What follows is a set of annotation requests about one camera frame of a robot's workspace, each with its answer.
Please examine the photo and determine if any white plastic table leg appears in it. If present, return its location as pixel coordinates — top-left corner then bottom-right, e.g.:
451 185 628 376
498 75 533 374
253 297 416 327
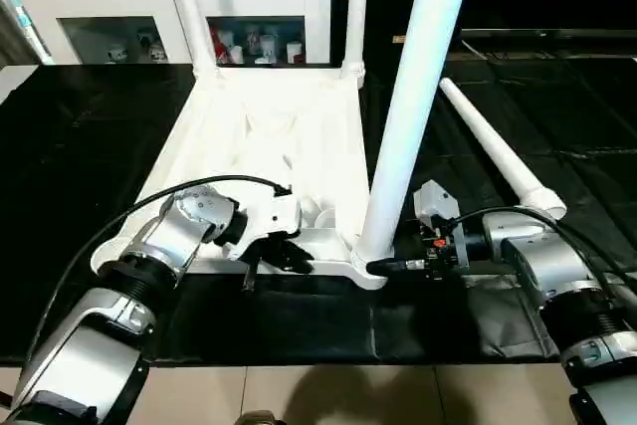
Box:
437 77 569 223
354 0 480 263
166 0 223 82
339 0 372 84

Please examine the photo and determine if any long black bar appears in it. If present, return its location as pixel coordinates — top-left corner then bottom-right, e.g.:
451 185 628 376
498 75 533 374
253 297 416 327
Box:
462 28 637 45

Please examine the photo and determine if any white plastic table top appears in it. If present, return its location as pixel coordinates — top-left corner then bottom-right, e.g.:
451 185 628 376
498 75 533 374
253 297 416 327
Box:
92 61 391 293

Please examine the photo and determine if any black work mat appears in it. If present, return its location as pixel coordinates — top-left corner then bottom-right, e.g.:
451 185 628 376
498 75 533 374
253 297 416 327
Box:
0 47 637 366

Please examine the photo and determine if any pale blue plastic sheet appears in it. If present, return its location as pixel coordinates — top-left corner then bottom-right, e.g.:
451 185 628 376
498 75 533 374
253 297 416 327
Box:
0 0 53 64

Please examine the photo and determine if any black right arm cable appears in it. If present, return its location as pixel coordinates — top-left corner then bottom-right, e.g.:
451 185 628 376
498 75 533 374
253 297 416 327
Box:
442 205 637 309

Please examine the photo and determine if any dark rounded object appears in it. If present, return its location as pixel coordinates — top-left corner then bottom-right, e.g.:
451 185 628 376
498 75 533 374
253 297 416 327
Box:
238 409 291 425

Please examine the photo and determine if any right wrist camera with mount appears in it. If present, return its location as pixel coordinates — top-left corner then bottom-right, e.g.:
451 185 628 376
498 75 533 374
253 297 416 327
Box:
412 178 462 249

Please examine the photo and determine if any small red bottle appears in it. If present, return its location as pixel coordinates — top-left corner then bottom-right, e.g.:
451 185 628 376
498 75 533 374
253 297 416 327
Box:
211 31 230 66

